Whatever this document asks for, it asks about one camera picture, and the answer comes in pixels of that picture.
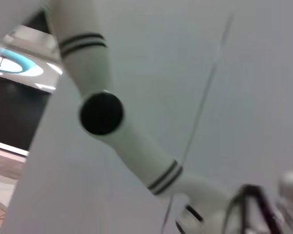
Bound black round glasses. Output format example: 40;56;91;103
226;184;288;234

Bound round white ceiling lamp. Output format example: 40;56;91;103
0;47;44;77

